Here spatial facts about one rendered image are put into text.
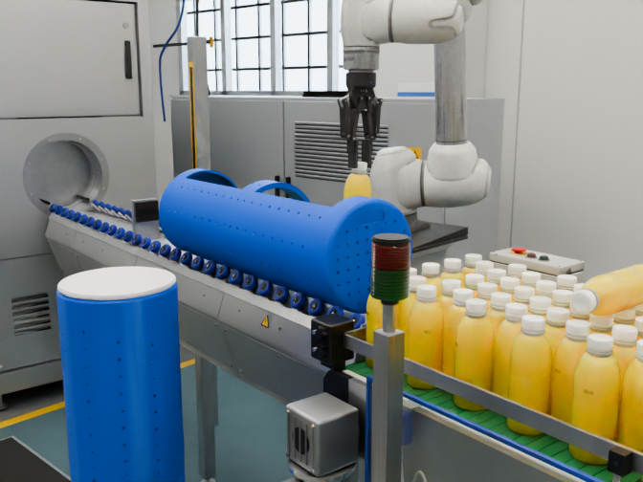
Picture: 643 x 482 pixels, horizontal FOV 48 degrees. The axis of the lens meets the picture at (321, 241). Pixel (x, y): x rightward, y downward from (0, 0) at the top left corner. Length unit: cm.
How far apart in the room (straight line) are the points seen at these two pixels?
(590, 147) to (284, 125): 176
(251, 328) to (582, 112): 291
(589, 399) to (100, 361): 106
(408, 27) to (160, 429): 112
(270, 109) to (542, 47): 164
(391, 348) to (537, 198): 348
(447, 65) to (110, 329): 128
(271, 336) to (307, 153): 215
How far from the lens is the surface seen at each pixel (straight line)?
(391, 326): 120
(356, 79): 180
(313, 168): 393
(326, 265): 167
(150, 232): 284
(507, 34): 470
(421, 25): 177
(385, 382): 122
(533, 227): 465
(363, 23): 179
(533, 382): 131
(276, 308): 192
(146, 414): 181
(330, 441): 148
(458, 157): 233
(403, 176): 236
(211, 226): 209
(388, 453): 127
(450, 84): 232
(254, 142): 427
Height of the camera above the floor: 149
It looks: 12 degrees down
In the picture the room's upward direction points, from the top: straight up
